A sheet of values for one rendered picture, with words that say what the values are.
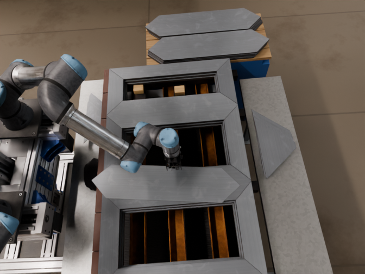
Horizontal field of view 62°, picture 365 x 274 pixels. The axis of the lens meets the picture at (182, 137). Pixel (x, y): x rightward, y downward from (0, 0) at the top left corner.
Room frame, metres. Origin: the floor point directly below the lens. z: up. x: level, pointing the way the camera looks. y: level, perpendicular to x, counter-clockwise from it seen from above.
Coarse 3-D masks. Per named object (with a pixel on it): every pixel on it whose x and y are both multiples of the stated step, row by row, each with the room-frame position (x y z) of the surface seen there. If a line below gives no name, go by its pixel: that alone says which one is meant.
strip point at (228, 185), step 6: (222, 174) 0.49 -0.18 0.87; (228, 174) 0.49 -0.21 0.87; (222, 180) 0.46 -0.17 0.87; (228, 180) 0.46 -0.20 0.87; (234, 180) 0.45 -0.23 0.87; (222, 186) 0.43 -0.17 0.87; (228, 186) 0.43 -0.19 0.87; (234, 186) 0.42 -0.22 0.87; (222, 192) 0.40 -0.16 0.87; (228, 192) 0.40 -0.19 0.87; (222, 198) 0.37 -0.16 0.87
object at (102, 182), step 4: (108, 168) 0.60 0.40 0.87; (104, 172) 0.58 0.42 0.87; (108, 172) 0.58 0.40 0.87; (100, 176) 0.56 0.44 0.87; (104, 176) 0.56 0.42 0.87; (108, 176) 0.56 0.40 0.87; (100, 180) 0.54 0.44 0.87; (104, 180) 0.53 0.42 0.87; (108, 180) 0.53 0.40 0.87; (100, 184) 0.52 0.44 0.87; (104, 184) 0.51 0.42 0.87; (108, 184) 0.51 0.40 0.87; (100, 188) 0.50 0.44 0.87; (104, 188) 0.49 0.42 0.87; (104, 192) 0.47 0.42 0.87; (104, 196) 0.45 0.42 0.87
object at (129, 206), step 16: (128, 80) 1.16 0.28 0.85; (144, 80) 1.15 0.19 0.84; (160, 80) 1.14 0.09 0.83; (176, 80) 1.13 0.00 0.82; (128, 128) 0.83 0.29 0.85; (176, 128) 0.80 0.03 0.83; (192, 128) 0.80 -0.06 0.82; (224, 128) 0.76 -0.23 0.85; (224, 144) 0.67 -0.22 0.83; (240, 176) 0.47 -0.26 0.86; (240, 192) 0.39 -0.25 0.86; (128, 208) 0.38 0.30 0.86; (144, 208) 0.37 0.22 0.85; (160, 208) 0.37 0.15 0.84; (176, 208) 0.36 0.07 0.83; (192, 208) 0.35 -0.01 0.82; (240, 240) 0.17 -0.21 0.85; (240, 256) 0.11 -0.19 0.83
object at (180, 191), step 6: (180, 168) 0.55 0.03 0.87; (186, 168) 0.55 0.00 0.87; (174, 174) 0.52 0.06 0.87; (180, 174) 0.52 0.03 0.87; (186, 174) 0.52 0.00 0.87; (174, 180) 0.49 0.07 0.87; (180, 180) 0.49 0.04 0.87; (186, 180) 0.48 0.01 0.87; (174, 186) 0.46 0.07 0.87; (180, 186) 0.46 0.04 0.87; (186, 186) 0.45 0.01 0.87; (174, 192) 0.43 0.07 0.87; (180, 192) 0.43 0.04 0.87; (186, 192) 0.42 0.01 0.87; (174, 198) 0.40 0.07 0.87; (180, 198) 0.40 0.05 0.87; (186, 198) 0.39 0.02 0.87
